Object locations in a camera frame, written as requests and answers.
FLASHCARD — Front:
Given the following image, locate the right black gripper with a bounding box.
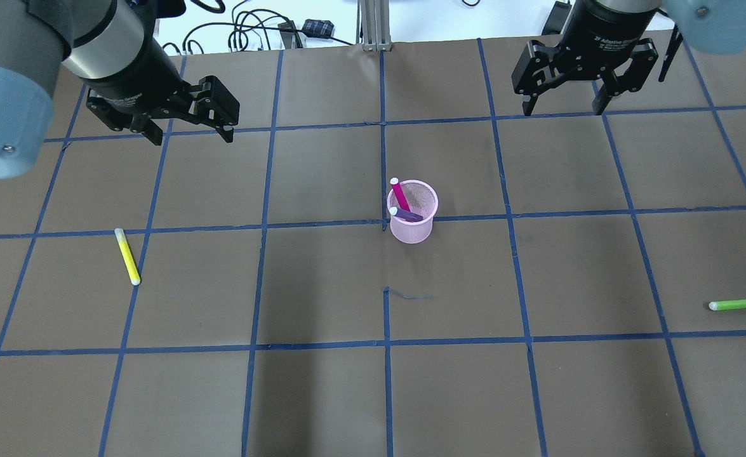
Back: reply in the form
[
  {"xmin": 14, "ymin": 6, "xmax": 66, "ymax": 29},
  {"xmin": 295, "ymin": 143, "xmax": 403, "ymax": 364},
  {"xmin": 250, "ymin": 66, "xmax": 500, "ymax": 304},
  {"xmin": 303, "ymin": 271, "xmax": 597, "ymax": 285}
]
[{"xmin": 511, "ymin": 1, "xmax": 659, "ymax": 117}]

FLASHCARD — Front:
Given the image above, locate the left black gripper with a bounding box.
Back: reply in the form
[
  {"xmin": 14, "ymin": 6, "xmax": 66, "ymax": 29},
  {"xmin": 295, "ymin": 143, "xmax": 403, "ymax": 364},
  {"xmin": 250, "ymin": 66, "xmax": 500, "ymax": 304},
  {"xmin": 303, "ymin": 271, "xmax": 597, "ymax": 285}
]
[{"xmin": 86, "ymin": 35, "xmax": 241, "ymax": 147}]

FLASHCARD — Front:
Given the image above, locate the pink pen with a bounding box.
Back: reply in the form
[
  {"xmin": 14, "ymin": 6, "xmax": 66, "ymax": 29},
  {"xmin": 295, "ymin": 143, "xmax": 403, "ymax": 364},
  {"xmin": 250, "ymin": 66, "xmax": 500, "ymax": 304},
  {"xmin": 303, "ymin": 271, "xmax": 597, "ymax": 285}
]
[{"xmin": 389, "ymin": 177, "xmax": 411, "ymax": 211}]

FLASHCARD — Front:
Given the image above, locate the purple pen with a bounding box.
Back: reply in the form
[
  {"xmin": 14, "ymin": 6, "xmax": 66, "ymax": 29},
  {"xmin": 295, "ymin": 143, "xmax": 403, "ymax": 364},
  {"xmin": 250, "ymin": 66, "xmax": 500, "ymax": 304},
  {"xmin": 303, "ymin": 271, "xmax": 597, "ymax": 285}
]
[{"xmin": 389, "ymin": 206, "xmax": 424, "ymax": 223}]

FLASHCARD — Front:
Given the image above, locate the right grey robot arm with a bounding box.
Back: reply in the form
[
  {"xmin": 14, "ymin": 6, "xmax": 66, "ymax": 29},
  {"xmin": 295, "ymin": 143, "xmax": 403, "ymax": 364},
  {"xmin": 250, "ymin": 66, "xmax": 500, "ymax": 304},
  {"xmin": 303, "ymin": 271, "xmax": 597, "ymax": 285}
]
[{"xmin": 511, "ymin": 1, "xmax": 746, "ymax": 116}]

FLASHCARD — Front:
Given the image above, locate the pink mesh cup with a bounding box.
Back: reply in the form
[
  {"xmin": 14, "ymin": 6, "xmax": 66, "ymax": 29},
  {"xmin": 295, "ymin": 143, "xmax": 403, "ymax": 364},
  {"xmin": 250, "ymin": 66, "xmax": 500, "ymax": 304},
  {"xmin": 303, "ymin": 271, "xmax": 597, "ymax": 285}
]
[{"xmin": 385, "ymin": 177, "xmax": 439, "ymax": 244}]

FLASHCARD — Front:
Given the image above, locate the yellow pen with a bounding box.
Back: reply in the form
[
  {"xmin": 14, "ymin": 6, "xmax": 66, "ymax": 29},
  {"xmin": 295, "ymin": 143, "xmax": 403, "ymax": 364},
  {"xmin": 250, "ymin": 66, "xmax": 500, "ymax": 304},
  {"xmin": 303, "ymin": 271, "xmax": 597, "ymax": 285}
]
[{"xmin": 114, "ymin": 227, "xmax": 141, "ymax": 286}]

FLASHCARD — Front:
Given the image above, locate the black power adapter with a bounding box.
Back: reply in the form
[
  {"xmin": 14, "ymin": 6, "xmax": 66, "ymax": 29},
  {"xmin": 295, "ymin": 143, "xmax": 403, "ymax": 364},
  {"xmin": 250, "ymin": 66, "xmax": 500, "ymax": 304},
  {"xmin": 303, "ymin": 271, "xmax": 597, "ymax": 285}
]
[{"xmin": 300, "ymin": 18, "xmax": 335, "ymax": 39}]

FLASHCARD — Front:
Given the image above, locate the green pen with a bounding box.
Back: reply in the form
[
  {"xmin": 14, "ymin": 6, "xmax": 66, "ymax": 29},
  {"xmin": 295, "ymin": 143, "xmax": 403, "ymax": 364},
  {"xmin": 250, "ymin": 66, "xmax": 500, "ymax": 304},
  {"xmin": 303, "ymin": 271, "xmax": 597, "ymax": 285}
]
[{"xmin": 707, "ymin": 299, "xmax": 746, "ymax": 312}]

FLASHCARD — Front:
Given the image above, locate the black cables bundle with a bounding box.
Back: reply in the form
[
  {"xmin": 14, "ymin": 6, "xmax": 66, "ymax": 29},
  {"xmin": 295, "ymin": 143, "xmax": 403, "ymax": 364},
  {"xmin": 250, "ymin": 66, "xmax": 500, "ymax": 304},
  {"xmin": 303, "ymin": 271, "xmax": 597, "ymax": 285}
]
[{"xmin": 163, "ymin": 0, "xmax": 354, "ymax": 56}]

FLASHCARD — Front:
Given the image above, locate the aluminium frame post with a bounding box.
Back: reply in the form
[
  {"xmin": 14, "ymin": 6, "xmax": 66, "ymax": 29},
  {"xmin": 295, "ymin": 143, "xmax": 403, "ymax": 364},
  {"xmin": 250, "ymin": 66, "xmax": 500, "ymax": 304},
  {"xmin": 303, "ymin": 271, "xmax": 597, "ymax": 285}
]
[{"xmin": 356, "ymin": 0, "xmax": 392, "ymax": 52}]

